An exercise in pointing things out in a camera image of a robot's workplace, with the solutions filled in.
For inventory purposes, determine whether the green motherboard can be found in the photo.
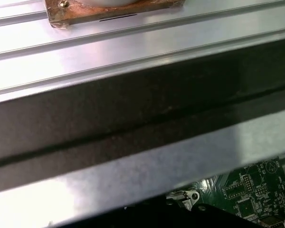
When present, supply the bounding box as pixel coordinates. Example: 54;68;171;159
199;155;285;228

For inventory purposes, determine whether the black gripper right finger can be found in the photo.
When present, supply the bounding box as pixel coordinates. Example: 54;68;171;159
190;203;262;228

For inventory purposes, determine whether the metal locking lever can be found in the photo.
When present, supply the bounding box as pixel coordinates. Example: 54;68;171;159
166;191;190;202

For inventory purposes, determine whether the CPU socket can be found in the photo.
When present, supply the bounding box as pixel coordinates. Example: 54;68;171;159
165;189;200;211

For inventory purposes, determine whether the brown square base plate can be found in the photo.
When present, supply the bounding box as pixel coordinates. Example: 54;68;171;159
44;0;186;29

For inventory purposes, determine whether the black PC case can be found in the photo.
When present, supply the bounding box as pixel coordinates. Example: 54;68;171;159
0;35;285;228

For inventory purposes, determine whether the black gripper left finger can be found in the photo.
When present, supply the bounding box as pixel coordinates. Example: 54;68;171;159
92;201;190;228

